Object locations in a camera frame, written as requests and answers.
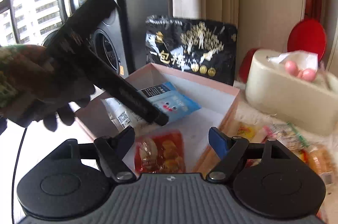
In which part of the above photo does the gloved left hand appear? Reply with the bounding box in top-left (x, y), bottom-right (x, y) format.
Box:
top-left (1, 45), bottom-right (95, 132)

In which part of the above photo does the cream tissue box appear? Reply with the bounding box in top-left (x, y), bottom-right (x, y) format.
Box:
top-left (245, 49), bottom-right (337, 135)

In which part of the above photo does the pink ball ornament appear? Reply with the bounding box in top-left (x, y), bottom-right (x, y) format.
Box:
top-left (284, 61), bottom-right (317, 82)

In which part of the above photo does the grey speaker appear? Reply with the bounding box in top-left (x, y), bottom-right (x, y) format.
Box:
top-left (42, 0), bottom-right (133, 79)

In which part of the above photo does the red orange snack packet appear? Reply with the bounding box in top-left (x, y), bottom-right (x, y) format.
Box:
top-left (134, 130), bottom-right (186, 174)

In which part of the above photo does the white qr code packet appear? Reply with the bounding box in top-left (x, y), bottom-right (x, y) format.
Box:
top-left (101, 97), bottom-right (148, 132)

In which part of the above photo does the pink cardboard box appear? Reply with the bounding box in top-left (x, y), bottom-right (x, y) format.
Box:
top-left (76, 64), bottom-right (239, 172)

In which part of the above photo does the blue snack packet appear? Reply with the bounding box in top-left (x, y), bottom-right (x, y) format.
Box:
top-left (139, 82), bottom-right (201, 123)

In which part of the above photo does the bread bun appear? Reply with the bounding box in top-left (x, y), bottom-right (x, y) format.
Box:
top-left (307, 144), bottom-right (336, 186)

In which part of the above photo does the red round chair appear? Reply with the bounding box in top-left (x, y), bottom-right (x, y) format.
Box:
top-left (287, 18), bottom-right (327, 62)

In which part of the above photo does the black plum snack bag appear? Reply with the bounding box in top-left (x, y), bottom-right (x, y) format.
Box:
top-left (146, 15), bottom-right (237, 85)

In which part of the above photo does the red yellow meat packet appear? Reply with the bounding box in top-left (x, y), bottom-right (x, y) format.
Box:
top-left (262, 123), bottom-right (309, 164)

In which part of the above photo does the yellow noodle snack packet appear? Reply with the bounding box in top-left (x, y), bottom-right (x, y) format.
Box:
top-left (235, 121), bottom-right (266, 143)

